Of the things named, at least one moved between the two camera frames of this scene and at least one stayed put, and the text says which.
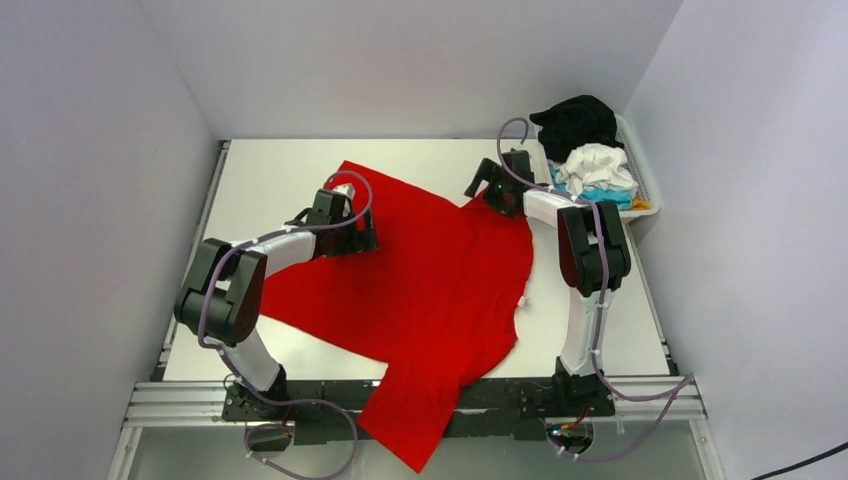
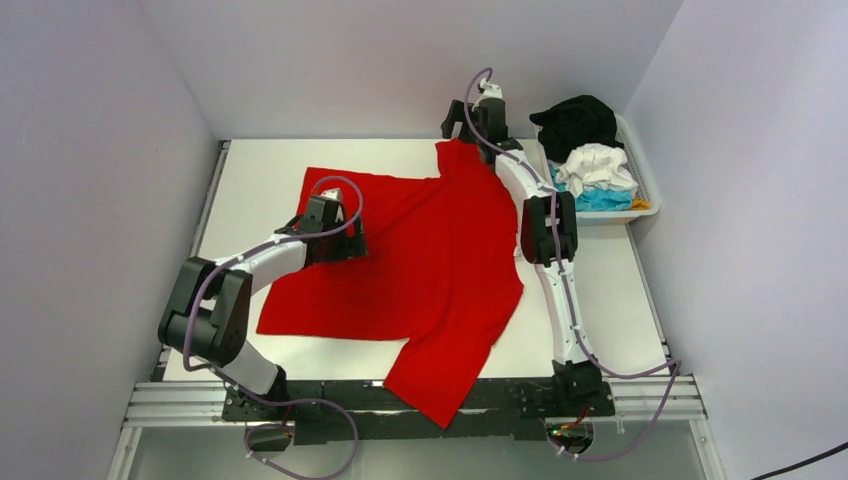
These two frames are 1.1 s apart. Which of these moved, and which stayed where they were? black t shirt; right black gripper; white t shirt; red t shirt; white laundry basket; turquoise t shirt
Moved: red t shirt; right black gripper
Stayed: turquoise t shirt; white laundry basket; black t shirt; white t shirt
